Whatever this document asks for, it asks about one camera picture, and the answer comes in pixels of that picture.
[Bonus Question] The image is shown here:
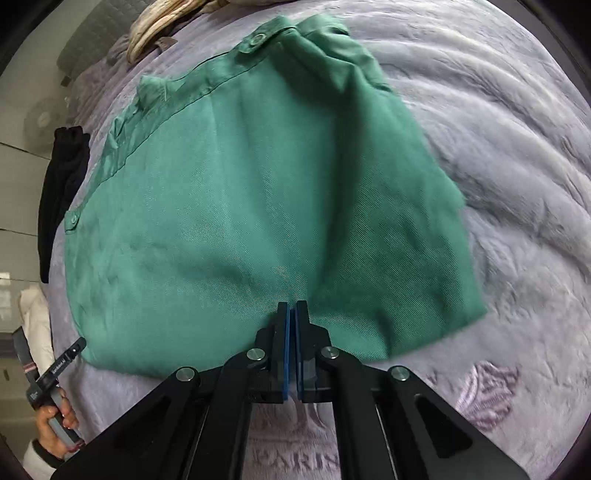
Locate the green work jacket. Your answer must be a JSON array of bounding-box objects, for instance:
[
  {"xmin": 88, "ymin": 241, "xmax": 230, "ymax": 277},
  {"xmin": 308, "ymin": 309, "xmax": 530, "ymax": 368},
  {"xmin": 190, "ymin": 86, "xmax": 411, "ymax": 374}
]
[{"xmin": 62, "ymin": 14, "xmax": 489, "ymax": 380}]

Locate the white puffer jacket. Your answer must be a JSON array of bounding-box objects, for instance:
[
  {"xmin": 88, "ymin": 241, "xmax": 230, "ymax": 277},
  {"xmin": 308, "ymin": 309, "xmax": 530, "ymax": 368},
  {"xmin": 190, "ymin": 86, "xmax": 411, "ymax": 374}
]
[{"xmin": 17, "ymin": 284, "xmax": 57, "ymax": 377}]

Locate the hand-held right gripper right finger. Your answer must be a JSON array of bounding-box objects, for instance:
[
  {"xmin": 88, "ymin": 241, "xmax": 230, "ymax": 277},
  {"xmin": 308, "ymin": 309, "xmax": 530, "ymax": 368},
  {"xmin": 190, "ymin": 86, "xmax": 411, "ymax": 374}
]
[{"xmin": 295, "ymin": 300, "xmax": 532, "ymax": 480}]

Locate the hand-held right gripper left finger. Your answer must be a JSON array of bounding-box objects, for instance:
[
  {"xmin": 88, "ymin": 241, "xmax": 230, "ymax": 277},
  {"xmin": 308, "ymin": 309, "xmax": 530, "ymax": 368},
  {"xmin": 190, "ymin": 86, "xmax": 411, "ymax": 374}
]
[{"xmin": 50, "ymin": 301, "xmax": 291, "ymax": 480}]

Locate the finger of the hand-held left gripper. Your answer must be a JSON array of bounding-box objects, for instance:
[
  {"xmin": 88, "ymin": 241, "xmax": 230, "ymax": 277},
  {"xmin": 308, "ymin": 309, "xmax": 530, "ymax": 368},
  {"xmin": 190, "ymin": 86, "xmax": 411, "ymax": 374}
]
[{"xmin": 50, "ymin": 337, "xmax": 88, "ymax": 376}]

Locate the grey quilted headboard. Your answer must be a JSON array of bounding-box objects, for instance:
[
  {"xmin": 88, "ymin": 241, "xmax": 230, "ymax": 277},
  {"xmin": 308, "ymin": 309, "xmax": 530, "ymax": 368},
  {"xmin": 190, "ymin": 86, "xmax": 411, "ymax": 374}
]
[{"xmin": 56, "ymin": 0, "xmax": 158, "ymax": 75}]

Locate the purple plush blanket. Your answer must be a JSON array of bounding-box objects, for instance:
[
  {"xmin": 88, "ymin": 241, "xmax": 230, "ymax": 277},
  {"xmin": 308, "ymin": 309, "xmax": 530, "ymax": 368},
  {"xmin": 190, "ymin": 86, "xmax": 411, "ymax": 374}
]
[{"xmin": 46, "ymin": 0, "xmax": 589, "ymax": 480}]

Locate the cream striped cloth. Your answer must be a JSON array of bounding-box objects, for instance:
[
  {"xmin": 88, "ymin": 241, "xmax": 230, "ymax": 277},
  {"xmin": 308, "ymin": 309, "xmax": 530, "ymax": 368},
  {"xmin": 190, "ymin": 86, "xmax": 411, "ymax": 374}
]
[{"xmin": 127, "ymin": 0, "xmax": 241, "ymax": 64}]

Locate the person's left hand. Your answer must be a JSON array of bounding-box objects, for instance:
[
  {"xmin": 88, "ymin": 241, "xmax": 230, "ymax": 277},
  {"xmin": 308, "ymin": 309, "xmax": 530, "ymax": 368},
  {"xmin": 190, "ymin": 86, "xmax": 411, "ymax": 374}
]
[{"xmin": 36, "ymin": 394, "xmax": 80, "ymax": 460}]

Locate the black garment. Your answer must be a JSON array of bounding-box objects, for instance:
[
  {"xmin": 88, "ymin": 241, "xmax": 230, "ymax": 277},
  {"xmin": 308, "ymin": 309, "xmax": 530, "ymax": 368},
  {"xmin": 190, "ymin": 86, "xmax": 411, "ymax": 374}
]
[{"xmin": 37, "ymin": 126, "xmax": 92, "ymax": 284}]

